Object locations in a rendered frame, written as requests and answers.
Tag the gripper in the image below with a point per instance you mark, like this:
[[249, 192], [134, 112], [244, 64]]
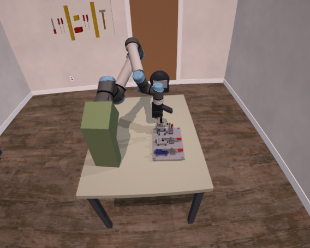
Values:
[[157, 113]]

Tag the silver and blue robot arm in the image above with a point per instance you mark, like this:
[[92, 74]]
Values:
[[109, 91]]

